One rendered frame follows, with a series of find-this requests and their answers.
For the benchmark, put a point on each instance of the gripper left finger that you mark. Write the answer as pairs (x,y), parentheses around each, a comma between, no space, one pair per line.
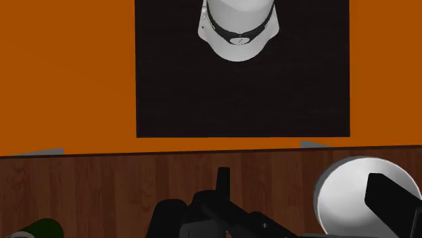
(223,181)

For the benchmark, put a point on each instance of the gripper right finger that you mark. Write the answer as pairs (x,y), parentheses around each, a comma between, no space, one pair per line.
(395,204)

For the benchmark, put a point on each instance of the white bowl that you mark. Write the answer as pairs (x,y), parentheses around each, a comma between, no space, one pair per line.
(339,197)

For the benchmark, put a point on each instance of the black robot stand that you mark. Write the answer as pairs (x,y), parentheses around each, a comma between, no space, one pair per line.
(230,99)

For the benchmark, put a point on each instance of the dark green bottle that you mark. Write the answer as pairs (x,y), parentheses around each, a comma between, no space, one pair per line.
(46,229)

